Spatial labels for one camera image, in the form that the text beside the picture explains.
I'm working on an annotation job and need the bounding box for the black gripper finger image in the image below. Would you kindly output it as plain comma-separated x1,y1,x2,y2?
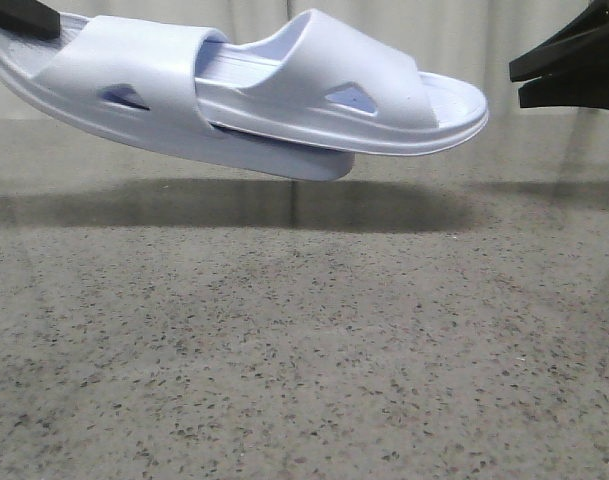
509,1,609,82
518,63,609,110

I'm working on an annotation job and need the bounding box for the black gripper finger at image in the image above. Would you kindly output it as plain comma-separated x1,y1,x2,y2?
0,0,61,40

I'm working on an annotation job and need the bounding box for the blue slipper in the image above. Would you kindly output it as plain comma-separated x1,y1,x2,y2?
0,14,354,181
195,9,489,156

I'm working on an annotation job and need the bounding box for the beige curtain backdrop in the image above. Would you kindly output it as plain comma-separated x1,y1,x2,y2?
0,0,609,123

